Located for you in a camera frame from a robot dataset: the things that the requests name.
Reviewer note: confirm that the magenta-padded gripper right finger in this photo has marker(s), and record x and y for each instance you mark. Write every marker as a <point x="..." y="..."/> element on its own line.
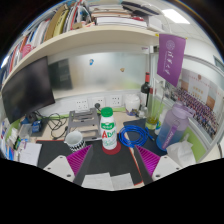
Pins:
<point x="166" y="166"/>

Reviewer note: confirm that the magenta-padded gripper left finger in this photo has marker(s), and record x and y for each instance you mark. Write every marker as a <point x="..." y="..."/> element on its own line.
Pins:
<point x="60" y="166"/>

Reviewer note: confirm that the white drink bottle green cap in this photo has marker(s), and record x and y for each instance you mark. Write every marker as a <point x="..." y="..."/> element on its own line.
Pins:
<point x="109" y="133"/>

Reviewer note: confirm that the purple translucent water jug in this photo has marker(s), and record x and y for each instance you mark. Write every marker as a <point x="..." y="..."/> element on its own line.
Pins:
<point x="173" y="130"/>

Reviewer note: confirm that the crumpled white tissue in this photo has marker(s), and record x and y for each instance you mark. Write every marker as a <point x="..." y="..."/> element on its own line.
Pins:
<point x="181" y="151"/>

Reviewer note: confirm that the dark blue mouse pad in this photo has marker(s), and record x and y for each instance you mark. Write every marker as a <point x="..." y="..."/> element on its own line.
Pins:
<point x="151" y="146"/>

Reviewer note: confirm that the black white checkered mug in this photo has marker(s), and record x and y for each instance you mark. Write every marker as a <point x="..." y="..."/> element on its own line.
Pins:
<point x="76" y="141"/>

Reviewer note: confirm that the white paper sheet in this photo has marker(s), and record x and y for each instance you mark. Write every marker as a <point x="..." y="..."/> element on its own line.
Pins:
<point x="96" y="181"/>
<point x="122" y="180"/>
<point x="30" y="154"/>

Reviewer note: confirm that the small blue box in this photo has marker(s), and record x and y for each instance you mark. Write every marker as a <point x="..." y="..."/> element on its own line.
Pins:
<point x="36" y="126"/>

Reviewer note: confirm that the black desk mat red edge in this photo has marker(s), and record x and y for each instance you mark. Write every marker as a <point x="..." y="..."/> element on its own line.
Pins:
<point x="110" y="163"/>

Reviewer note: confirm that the grey metal laptop stand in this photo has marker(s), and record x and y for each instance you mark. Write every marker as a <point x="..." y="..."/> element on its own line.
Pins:
<point x="83" y="120"/>

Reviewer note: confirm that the flat round red coaster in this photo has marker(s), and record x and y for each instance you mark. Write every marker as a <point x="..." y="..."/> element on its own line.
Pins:
<point x="111" y="152"/>

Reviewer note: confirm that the group photo poster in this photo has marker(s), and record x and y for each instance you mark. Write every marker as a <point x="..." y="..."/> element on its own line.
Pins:
<point x="200" y="103"/>

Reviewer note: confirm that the white ceramic jar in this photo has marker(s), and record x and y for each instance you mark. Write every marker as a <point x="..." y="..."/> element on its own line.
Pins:
<point x="132" y="103"/>

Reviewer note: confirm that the dark wine bottle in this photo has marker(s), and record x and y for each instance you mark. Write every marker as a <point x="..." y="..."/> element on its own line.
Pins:
<point x="145" y="90"/>

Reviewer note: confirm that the black computer monitor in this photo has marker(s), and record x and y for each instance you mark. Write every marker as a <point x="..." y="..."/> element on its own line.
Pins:
<point x="26" y="90"/>

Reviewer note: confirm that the purple pennant flag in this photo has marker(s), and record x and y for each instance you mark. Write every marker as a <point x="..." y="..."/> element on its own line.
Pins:
<point x="170" y="58"/>

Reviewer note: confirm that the ceiling light panel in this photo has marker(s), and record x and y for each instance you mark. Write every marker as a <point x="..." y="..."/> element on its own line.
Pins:
<point x="175" y="16"/>

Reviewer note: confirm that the white wall outlet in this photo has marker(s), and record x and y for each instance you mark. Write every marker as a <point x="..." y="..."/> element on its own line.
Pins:
<point x="81" y="104"/>
<point x="115" y="100"/>
<point x="97" y="101"/>

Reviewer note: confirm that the wall shelf with books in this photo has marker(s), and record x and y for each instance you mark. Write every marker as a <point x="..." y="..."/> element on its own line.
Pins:
<point x="93" y="33"/>

